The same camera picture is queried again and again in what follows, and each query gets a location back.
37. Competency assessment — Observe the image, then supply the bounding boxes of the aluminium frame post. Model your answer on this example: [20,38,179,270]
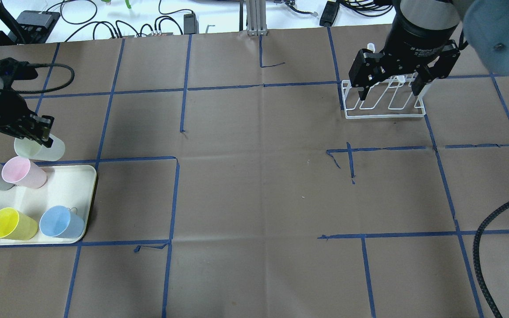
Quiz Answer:
[243,0,268,36]

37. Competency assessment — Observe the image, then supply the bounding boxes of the yellow plastic cup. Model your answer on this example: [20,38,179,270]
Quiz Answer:
[0,207,38,240]

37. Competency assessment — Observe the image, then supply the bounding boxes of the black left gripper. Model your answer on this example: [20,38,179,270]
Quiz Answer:
[0,99,54,148]

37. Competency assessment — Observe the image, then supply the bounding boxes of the cream serving tray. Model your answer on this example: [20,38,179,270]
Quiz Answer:
[0,165,97,246]

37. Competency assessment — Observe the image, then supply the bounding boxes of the light blue cup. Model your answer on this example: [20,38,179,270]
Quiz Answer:
[39,205,85,239]

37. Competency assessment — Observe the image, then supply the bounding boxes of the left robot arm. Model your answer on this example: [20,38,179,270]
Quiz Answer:
[0,58,54,148]

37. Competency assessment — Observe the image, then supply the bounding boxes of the white wire cup rack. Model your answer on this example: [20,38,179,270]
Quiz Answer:
[342,73,429,120]

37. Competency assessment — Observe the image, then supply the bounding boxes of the white plastic cup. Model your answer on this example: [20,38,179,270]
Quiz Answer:
[14,133,65,161]

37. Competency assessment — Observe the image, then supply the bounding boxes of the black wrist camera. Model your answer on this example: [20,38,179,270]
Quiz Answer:
[0,58,38,83]

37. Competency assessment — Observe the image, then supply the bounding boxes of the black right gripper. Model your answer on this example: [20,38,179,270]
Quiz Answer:
[348,13,460,101]

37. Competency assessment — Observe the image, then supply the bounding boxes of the braided black cable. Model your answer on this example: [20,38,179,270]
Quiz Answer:
[473,189,509,318]

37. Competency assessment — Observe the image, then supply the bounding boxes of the pink plastic cup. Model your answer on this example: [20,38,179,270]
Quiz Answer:
[1,156,48,189]

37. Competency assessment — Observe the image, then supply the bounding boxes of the black power adapter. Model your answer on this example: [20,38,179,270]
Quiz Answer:
[319,0,340,27]

